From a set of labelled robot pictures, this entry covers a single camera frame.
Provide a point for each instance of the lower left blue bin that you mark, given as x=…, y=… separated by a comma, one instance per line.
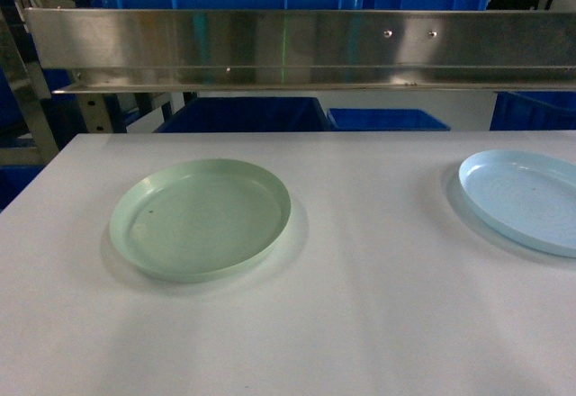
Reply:
x=247, y=114

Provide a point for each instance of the lower right blue bin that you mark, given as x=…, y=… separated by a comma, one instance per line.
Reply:
x=534, y=111

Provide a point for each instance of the lower middle blue bin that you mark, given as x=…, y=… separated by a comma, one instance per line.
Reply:
x=356, y=119

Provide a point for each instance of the stainless steel shelf rail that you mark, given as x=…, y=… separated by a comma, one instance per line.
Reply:
x=137, y=50

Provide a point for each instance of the light blue round plate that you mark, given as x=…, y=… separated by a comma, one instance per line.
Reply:
x=524, y=196

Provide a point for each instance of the metal rack upright post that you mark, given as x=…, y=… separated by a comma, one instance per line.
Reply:
x=22, y=70

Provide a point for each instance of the light green round plate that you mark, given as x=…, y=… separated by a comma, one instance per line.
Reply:
x=200, y=220

